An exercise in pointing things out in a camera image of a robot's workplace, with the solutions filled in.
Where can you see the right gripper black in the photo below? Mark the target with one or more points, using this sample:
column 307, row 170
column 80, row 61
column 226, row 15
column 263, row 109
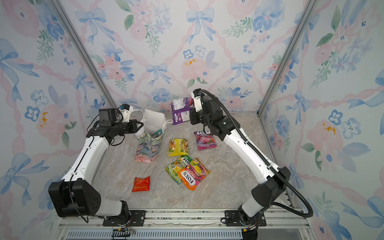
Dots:
column 193, row 116

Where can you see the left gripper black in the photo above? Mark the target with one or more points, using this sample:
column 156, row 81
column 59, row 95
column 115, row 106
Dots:
column 133, row 124

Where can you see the floral paper gift bag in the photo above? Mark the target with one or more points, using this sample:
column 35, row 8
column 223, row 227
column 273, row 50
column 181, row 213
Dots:
column 148, row 147

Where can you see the purple candy bag back side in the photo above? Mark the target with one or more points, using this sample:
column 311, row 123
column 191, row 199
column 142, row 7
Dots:
column 181, row 110

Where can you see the orange Fox's candy bag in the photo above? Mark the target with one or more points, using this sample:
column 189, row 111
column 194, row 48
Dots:
column 193, row 174

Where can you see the teal mint candy bag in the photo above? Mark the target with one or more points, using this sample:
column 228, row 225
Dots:
column 158, row 133

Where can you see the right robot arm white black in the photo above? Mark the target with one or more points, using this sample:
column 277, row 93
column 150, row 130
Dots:
column 207, row 111

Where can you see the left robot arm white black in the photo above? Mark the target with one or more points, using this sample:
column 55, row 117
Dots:
column 74, row 195

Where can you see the purple berries candy bag upper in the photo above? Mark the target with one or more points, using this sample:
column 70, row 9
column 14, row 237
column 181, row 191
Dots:
column 205, row 140

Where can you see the yellow candy bag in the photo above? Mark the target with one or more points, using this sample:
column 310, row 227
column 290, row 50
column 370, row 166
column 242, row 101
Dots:
column 178, row 147

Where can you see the green lemon candy bag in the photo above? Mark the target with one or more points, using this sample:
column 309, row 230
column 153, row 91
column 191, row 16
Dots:
column 177, row 166

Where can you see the small red snack packet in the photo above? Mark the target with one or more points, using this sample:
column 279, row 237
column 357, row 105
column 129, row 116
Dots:
column 141, row 184

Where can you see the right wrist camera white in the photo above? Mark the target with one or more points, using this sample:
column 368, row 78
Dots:
column 197, row 103

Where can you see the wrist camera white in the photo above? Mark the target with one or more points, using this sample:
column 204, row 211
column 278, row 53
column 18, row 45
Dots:
column 110, row 117
column 197, row 103

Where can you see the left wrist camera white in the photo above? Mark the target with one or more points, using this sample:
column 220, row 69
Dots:
column 110, row 117

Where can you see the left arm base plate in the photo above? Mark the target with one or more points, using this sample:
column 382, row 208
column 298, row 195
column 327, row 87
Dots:
column 132, row 218

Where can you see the left aluminium corner post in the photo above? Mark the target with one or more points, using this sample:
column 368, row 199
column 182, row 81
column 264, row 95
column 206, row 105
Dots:
column 80, row 47

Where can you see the aluminium corner post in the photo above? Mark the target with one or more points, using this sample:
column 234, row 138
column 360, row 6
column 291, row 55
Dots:
column 291, row 47
column 80, row 47

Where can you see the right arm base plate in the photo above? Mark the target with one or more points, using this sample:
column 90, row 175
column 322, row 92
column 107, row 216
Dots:
column 236, row 218

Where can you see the black connector with wires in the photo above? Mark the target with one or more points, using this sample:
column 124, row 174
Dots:
column 123, row 233

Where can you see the aluminium mounting rail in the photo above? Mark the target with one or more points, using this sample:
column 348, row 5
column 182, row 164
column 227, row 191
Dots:
column 274, row 218

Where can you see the right aluminium corner post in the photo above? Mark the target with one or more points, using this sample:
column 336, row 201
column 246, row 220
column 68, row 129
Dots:
column 291, row 47

